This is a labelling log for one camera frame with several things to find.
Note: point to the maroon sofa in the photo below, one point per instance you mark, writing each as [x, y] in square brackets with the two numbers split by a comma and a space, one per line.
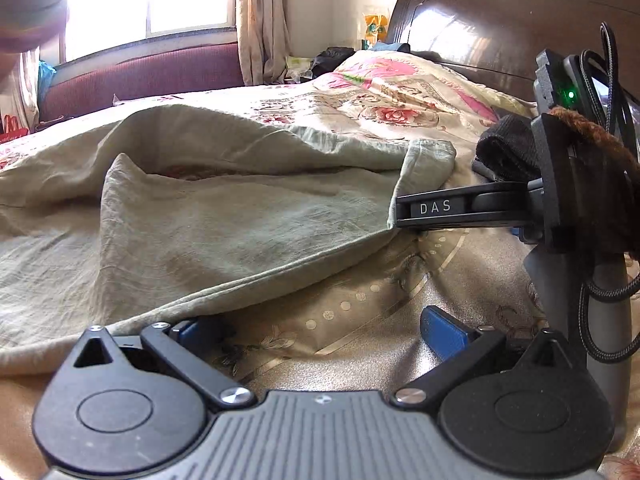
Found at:
[145, 77]

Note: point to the black cloth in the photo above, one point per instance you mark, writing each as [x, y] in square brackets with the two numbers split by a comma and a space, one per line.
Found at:
[505, 147]

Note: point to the window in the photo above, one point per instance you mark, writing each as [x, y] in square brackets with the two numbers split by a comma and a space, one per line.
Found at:
[150, 0]

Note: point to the beige curtain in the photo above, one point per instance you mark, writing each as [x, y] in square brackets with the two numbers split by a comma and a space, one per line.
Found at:
[262, 15]

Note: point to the beige pants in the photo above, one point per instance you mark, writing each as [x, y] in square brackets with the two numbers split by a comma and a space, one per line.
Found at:
[210, 220]

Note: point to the black bag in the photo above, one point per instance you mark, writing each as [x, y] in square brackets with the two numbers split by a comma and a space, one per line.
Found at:
[330, 60]

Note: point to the red plastic item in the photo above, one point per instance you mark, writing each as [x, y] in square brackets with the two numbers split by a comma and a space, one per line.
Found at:
[12, 127]

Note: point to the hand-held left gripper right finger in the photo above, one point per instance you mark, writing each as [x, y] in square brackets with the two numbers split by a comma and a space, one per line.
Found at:
[442, 336]

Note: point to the floral pink pillow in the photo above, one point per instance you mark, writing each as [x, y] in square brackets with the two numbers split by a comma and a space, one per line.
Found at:
[400, 80]

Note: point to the dark wooden headboard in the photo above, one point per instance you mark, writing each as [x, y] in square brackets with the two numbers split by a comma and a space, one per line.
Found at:
[500, 20]

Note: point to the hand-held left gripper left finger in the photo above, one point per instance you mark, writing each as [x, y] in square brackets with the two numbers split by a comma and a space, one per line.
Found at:
[196, 331]

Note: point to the person's right forearm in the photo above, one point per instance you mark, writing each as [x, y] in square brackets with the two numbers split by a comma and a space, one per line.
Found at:
[607, 160]

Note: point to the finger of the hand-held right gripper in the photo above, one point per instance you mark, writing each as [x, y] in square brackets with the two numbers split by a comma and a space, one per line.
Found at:
[450, 207]

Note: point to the yellow green packet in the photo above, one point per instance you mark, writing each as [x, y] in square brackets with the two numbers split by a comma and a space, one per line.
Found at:
[374, 27]

